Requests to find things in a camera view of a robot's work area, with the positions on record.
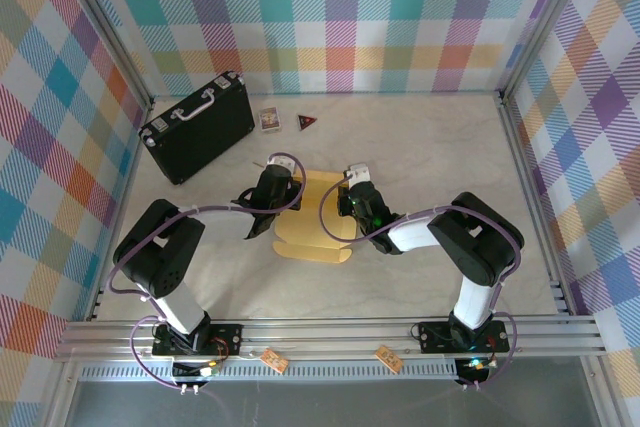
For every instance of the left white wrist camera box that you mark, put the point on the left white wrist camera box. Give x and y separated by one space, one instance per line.
281 162

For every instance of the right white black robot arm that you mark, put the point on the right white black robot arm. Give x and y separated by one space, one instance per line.
480 247

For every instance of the aluminium side rail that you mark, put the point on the aluminium side rail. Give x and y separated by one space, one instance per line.
527 172
129 181

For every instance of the orange paper tag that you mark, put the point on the orange paper tag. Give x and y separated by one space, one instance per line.
389 358
274 359

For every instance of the red black triangular badge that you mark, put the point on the red black triangular badge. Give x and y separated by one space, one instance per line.
305 121

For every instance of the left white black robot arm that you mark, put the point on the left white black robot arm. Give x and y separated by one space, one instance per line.
160 257

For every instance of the yellow paper box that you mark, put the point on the yellow paper box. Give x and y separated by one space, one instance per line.
310 242

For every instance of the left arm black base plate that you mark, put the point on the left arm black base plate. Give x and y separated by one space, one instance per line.
225 337

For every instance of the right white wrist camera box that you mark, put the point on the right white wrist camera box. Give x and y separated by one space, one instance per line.
360 172

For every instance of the aluminium frame post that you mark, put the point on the aluminium frame post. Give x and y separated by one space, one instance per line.
107 27
545 22

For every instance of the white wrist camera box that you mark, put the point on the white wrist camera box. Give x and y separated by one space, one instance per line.
281 162
360 172

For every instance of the aluminium rail beam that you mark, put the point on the aluminium rail beam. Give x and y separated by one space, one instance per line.
325 337

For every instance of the small card box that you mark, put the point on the small card box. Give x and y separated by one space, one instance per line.
270 119

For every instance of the black briefcase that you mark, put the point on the black briefcase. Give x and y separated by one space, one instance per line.
200 137

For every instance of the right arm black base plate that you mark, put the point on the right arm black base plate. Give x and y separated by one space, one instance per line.
435 337

